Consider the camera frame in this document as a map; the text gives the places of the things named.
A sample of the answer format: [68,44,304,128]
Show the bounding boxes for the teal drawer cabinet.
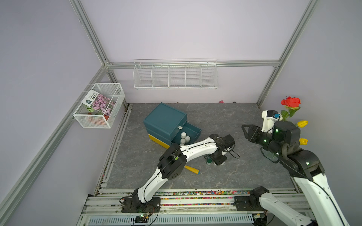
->
[143,103,187,145]

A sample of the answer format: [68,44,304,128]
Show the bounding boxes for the glass vase with flowers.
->
[281,97,309,146]

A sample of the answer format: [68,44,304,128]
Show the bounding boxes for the purple flower seed packet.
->
[82,90,116,116]

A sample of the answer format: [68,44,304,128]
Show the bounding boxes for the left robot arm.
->
[120,134,235,213]

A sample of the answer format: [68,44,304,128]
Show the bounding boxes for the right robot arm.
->
[242,121,349,226]

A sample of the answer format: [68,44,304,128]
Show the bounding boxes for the small white wire basket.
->
[73,83,125,129]

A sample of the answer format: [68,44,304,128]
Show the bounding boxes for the teal drawer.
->
[172,122,202,145]

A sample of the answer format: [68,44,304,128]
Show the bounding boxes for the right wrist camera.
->
[261,110,283,132]

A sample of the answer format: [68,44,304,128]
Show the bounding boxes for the long white wire basket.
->
[133,58,219,89]

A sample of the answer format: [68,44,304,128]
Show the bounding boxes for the colourful pebble tray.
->
[153,190,250,206]

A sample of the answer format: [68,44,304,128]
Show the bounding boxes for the green toy shovel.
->
[185,165,199,174]

